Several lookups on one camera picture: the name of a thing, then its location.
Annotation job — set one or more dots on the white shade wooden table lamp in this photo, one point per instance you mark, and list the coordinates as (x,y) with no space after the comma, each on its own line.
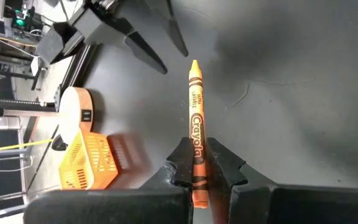
(73,115)

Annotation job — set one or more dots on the orange plastic basket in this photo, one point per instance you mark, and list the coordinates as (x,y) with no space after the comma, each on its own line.
(85,161)

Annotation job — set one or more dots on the orange crayon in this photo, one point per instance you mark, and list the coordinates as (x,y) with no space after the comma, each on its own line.
(197,124)

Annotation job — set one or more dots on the black perforated computer case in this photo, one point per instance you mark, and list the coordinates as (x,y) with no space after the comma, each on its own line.
(19,21)

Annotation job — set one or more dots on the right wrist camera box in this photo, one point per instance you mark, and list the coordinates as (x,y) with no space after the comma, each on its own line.
(57,43)

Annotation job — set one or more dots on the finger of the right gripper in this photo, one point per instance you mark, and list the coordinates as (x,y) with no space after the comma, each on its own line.
(176,34)
(148,53)

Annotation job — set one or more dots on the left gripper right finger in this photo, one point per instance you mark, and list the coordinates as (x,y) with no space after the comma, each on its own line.
(291,208)

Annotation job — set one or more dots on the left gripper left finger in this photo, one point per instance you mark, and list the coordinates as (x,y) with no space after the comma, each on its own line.
(104,208)

